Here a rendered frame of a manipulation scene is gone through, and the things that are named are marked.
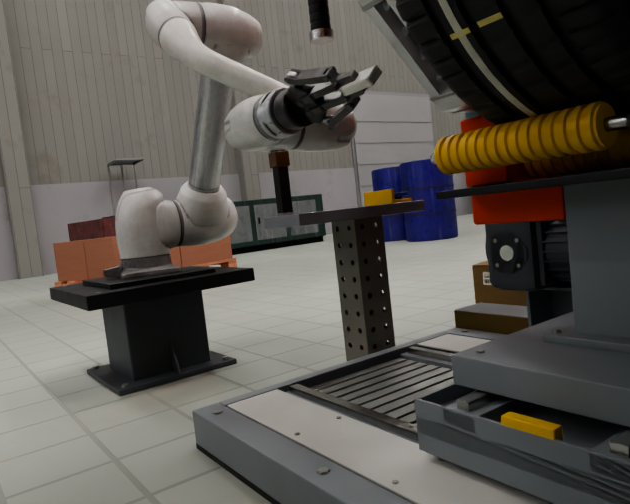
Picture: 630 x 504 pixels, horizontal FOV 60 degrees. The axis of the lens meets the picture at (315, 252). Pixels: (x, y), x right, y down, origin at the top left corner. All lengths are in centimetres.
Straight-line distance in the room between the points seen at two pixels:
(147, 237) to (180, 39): 62
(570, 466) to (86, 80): 897
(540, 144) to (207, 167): 119
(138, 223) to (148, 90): 787
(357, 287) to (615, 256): 80
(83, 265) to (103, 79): 540
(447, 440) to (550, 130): 42
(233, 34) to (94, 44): 795
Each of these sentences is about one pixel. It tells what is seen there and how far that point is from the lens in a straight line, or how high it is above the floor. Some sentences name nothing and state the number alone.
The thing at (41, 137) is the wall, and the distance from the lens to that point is 896.
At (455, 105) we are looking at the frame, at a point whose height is 58.
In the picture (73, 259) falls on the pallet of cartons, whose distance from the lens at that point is 446.
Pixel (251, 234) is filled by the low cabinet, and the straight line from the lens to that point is 772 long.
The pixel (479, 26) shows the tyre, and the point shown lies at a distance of 68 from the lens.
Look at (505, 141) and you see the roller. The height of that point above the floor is 51.
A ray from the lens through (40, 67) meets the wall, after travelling 921.
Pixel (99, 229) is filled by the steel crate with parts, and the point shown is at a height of 53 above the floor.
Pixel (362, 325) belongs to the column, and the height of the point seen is 13.
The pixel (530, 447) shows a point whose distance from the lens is 71.
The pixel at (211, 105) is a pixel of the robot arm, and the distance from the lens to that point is 168.
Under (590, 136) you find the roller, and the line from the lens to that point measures 72.
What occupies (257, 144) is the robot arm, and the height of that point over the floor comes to 59.
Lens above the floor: 45
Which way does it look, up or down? 4 degrees down
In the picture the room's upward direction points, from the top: 6 degrees counter-clockwise
